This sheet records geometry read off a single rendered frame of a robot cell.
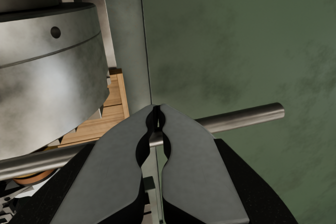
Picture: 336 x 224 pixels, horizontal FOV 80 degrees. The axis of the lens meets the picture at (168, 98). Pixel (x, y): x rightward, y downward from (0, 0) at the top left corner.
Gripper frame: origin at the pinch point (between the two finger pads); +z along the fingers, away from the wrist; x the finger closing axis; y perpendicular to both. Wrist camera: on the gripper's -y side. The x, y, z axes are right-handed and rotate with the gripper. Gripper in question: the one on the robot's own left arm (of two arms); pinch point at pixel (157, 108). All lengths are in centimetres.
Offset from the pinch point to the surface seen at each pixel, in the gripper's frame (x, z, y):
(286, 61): 105, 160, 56
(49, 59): -10.4, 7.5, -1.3
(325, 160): 207, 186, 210
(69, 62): -9.6, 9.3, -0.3
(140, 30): -10, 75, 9
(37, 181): -22.2, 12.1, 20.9
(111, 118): -16.4, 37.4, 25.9
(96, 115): -11.0, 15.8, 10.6
